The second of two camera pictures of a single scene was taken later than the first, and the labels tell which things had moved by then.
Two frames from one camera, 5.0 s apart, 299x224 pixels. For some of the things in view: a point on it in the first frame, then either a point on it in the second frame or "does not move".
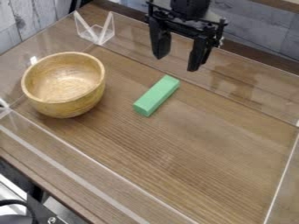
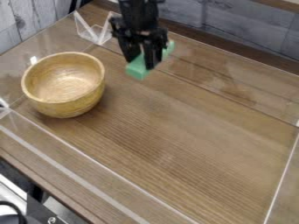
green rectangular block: x=151 y=101 -> x=135 y=68
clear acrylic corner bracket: x=96 y=33 does not move
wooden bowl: x=62 y=83 does not move
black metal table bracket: x=42 y=215 does not move
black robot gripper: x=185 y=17 -> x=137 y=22
